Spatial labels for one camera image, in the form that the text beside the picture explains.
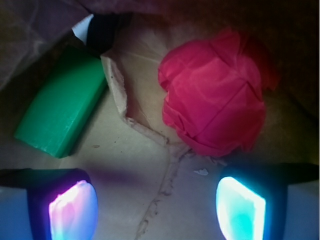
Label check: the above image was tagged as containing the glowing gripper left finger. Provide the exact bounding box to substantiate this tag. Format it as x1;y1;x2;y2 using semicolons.
0;168;98;240

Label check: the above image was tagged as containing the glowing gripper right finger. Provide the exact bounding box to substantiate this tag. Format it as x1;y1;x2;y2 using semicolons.
215;163;320;240

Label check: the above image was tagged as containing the red paper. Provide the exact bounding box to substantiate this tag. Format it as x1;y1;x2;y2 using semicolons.
158;28;280;157

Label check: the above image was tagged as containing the brown paper bag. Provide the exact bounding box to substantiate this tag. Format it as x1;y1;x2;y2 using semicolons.
0;0;320;240

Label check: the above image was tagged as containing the green rectangular block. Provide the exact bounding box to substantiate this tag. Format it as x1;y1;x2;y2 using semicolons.
14;46;107;158

